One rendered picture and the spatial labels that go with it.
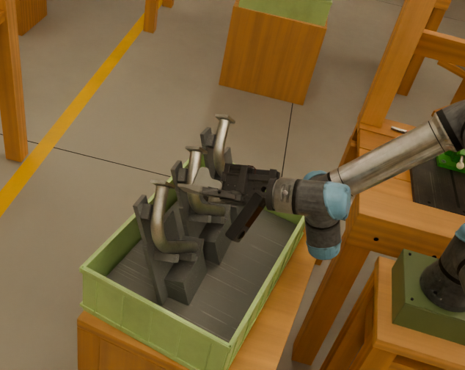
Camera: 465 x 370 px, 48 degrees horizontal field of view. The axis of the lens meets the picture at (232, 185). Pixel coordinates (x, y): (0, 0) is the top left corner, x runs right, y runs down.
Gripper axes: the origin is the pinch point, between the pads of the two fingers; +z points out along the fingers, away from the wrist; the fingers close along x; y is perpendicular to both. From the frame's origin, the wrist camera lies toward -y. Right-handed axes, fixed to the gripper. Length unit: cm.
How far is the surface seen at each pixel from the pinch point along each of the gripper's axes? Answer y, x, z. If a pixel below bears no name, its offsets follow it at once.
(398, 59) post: 71, -89, -35
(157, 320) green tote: -29.9, -8.7, 6.9
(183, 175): 6.0, -11.0, 7.7
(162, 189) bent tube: 0.1, 1.0, 6.5
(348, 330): -30, -81, -30
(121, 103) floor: 80, -188, 149
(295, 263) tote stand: -11, -56, -14
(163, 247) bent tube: -12.7, -4.2, 6.2
